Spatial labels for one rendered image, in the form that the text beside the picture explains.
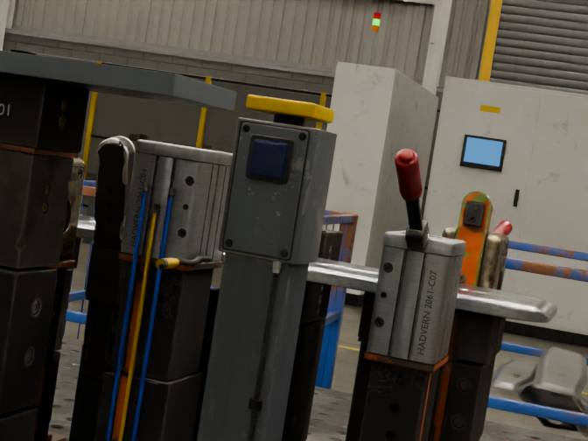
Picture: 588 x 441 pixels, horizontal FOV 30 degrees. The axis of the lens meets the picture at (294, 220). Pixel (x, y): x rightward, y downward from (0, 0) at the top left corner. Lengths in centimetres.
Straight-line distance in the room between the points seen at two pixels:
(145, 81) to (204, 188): 22
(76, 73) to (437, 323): 39
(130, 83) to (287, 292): 21
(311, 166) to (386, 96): 828
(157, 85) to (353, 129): 831
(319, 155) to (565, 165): 821
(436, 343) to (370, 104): 818
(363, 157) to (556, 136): 157
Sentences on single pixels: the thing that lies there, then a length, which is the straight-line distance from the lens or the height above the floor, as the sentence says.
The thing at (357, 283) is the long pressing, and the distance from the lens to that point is 116.
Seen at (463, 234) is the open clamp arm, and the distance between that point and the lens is 136.
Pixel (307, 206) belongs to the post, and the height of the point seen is 108.
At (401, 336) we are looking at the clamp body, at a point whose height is 97.
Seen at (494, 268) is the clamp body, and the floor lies 102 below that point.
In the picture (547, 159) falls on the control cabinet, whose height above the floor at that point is 144.
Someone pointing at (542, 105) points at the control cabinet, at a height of 187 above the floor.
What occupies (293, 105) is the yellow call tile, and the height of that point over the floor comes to 116.
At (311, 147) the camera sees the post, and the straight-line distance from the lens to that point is 89.
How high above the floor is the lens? 111
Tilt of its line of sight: 3 degrees down
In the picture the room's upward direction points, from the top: 9 degrees clockwise
